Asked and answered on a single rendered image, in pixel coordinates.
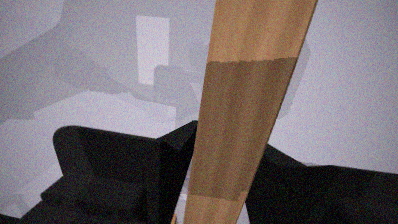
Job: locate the wooden rail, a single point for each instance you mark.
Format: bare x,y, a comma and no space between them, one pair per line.
253,51

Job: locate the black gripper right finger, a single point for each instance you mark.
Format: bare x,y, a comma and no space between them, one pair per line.
284,191

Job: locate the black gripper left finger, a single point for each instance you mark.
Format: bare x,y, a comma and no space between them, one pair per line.
160,165

